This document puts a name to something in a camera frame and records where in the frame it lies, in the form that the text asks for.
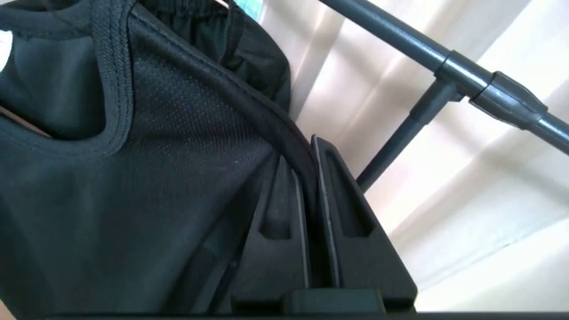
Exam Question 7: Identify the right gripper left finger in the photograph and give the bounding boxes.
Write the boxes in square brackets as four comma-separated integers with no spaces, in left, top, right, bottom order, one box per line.
[230,155,311,312]

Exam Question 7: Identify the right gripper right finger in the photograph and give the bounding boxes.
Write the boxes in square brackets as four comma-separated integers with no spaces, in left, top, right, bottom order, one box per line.
[311,135,418,311]

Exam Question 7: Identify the black garment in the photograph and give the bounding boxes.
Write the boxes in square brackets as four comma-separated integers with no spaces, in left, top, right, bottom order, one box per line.
[0,0,319,319]

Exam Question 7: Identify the black drawstring shorts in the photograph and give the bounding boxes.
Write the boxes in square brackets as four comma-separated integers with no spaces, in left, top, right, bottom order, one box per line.
[141,0,293,112]

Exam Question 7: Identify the black clothes rack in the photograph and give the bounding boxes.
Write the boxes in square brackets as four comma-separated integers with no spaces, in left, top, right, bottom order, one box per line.
[317,0,569,192]

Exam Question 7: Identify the beige curtain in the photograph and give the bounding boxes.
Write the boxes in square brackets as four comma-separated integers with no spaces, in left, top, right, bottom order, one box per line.
[257,0,569,312]

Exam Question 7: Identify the window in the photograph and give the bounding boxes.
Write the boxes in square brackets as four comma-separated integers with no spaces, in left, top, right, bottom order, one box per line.
[233,0,266,21]

